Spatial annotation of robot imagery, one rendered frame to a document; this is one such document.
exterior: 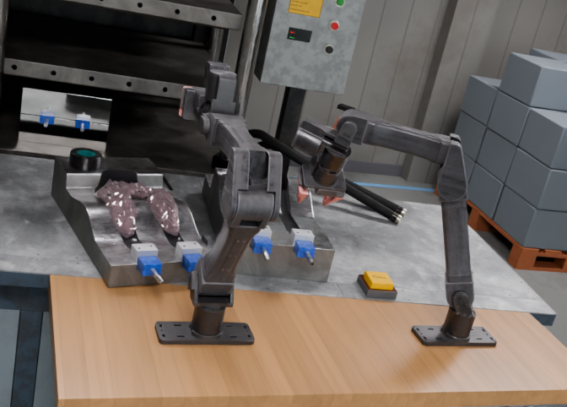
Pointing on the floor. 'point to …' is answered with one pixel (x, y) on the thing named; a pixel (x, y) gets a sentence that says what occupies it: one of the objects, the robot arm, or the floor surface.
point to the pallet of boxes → (519, 157)
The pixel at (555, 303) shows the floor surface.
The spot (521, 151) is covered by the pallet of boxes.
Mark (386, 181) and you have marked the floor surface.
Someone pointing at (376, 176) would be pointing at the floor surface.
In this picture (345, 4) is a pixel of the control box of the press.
